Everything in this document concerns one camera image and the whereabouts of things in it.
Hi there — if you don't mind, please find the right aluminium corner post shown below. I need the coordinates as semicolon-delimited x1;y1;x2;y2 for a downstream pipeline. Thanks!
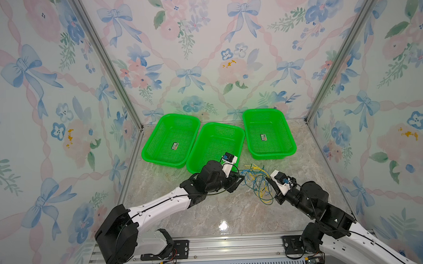
305;0;377;125

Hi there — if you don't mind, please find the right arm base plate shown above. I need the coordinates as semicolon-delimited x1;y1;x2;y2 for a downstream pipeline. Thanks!
281;233;325;255

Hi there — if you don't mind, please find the middle green plastic basket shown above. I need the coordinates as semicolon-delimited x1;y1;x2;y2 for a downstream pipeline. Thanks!
186;122;245;174

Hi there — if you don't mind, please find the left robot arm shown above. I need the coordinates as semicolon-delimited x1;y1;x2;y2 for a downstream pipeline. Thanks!
95;160;244;264

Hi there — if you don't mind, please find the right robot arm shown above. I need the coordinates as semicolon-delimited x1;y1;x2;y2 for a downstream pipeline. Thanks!
267;170;413;264

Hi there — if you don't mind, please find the right green plastic basket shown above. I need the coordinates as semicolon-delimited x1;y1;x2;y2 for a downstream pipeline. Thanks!
243;108;297;160

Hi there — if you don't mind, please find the left aluminium corner post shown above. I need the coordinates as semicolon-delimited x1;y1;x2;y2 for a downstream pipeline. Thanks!
68;0;143;132

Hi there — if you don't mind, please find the aluminium corner post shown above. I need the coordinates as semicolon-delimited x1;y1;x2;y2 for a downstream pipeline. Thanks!
305;0;377;125
68;0;143;132

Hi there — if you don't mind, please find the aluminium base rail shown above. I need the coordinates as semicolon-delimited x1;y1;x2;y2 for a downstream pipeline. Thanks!
82;228;388;264

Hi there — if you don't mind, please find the left green plastic basket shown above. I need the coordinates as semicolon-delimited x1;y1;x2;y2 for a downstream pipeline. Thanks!
142;114;201;169

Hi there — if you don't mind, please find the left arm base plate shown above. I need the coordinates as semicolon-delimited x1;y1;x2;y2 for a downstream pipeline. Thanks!
140;240;190;261

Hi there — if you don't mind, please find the green plastic basket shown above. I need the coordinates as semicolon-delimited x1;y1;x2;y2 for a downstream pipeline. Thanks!
243;108;297;160
186;122;245;174
142;114;201;169

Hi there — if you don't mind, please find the left basket barcode sticker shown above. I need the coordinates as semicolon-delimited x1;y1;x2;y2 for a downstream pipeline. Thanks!
172;142;179;150

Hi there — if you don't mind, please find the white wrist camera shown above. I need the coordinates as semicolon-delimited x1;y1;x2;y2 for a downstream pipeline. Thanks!
270;170;297;196
221;153;237;178

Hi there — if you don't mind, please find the coloured cable pile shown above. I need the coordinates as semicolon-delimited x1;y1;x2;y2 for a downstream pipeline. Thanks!
238;162;280;206

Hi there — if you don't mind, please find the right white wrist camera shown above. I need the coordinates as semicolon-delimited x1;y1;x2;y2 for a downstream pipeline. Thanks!
270;170;297;196

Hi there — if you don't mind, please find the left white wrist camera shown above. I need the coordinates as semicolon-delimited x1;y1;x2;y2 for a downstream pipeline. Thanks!
221;153;237;178

